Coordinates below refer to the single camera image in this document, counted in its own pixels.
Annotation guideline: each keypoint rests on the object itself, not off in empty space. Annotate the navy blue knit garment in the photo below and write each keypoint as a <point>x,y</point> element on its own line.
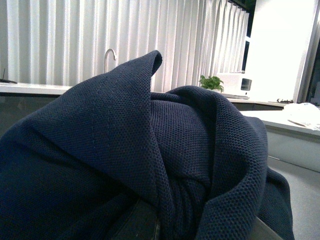
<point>111,160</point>

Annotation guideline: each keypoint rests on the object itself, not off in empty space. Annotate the green potted plant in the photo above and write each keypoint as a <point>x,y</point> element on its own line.
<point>211,83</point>

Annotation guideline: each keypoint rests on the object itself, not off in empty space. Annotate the white countertop appliance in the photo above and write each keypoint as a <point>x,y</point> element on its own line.
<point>236,85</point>

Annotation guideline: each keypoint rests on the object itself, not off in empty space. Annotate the steel gooseneck faucet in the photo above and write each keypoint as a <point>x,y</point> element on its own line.
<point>109,55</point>

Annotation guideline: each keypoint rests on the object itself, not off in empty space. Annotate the white pleated curtain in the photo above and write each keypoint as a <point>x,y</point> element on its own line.
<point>63,42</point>

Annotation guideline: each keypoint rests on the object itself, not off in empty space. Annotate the white kitchen island counter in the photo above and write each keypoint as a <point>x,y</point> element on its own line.
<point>289,142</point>

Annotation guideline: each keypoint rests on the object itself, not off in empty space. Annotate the black gas hob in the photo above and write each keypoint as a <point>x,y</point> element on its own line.
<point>283,101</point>

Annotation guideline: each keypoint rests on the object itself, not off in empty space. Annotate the crumpled white plastic bag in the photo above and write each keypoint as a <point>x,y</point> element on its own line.
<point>304,114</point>

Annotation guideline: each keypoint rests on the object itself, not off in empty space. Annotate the black incense holder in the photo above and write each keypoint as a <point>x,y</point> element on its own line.
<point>2,80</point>

